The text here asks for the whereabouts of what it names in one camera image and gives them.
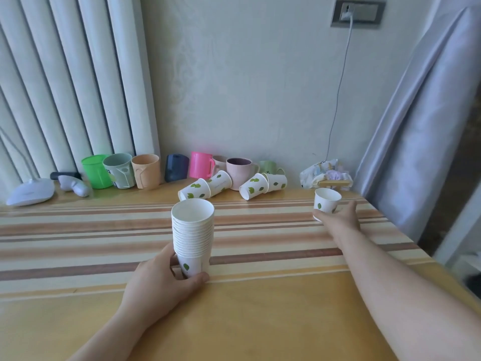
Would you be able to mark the person's right hand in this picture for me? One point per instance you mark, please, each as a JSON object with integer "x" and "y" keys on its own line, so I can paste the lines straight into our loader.
{"x": 344, "y": 225}

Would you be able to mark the grey wall socket plate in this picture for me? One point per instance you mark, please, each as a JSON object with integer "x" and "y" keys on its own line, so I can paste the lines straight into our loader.
{"x": 366, "y": 13}

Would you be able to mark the person's left thumb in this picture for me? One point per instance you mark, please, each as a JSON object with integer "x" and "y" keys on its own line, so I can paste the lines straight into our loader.
{"x": 193, "y": 282}

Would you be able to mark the person's right thumb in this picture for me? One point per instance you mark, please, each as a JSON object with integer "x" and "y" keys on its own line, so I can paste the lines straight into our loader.
{"x": 349, "y": 208}

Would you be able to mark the stack of white paper cups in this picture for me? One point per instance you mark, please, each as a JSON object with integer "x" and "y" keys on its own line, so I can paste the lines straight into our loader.
{"x": 192, "y": 229}

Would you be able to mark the person's left forearm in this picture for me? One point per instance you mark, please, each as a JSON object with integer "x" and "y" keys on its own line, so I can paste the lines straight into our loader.
{"x": 109, "y": 342}

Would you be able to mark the tan plastic mug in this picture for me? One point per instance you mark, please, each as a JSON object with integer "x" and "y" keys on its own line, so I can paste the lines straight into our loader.
{"x": 146, "y": 171}

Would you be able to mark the white desk lamp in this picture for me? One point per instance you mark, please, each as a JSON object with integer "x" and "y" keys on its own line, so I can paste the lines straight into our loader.
{"x": 30, "y": 191}

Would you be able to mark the striped tablecloth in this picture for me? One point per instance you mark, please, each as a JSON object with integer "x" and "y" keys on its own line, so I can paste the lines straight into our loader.
{"x": 94, "y": 236}

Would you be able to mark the light green plastic mug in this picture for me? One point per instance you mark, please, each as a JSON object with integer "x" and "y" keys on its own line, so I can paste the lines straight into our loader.
{"x": 268, "y": 167}

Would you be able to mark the green plastic cup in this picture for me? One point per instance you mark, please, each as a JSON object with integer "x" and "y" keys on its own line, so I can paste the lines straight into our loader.
{"x": 94, "y": 172}

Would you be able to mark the leaf-print paper cup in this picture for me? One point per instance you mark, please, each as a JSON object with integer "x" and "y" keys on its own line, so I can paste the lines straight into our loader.
{"x": 220, "y": 183}
{"x": 277, "y": 183}
{"x": 252, "y": 187}
{"x": 193, "y": 190}
{"x": 327, "y": 201}

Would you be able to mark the person's right forearm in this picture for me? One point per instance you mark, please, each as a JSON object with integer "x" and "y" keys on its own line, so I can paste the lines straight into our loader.
{"x": 398, "y": 296}

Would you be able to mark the white column radiator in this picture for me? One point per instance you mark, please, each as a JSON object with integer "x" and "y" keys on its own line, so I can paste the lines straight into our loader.
{"x": 67, "y": 82}

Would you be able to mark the pale pink plastic mug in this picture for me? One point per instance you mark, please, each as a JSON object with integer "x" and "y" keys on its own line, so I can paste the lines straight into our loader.
{"x": 220, "y": 163}

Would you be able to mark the grey-green plastic mug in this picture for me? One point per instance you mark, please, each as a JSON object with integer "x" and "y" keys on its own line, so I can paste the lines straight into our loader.
{"x": 119, "y": 171}

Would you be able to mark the pink mug with purple inside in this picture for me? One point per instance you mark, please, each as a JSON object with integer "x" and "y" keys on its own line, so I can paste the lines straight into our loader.
{"x": 242, "y": 172}

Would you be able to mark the white printed plastic bag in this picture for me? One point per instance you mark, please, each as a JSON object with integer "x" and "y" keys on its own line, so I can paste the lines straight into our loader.
{"x": 313, "y": 172}

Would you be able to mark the white furniture piece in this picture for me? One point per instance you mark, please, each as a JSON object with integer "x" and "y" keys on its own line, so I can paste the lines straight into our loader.
{"x": 460, "y": 255}

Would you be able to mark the pale grey curtain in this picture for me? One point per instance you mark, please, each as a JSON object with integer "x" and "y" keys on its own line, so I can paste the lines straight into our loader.
{"x": 424, "y": 116}

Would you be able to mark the white charger plug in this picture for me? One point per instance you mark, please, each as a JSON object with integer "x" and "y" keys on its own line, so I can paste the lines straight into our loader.
{"x": 347, "y": 11}

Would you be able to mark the grey handheld device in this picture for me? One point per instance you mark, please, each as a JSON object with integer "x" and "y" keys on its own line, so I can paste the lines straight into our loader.
{"x": 75, "y": 187}

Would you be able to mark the black cylindrical object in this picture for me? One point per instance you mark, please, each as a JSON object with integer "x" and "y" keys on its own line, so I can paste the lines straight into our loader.
{"x": 65, "y": 174}

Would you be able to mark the hot pink plastic mug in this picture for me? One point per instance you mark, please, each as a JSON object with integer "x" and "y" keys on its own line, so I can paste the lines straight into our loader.
{"x": 200, "y": 165}

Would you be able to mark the dark blue plastic mug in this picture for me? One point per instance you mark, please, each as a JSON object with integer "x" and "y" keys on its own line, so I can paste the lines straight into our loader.
{"x": 176, "y": 168}

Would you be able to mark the person's left hand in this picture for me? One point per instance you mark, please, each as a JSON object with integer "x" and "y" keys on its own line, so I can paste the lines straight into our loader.
{"x": 150, "y": 285}

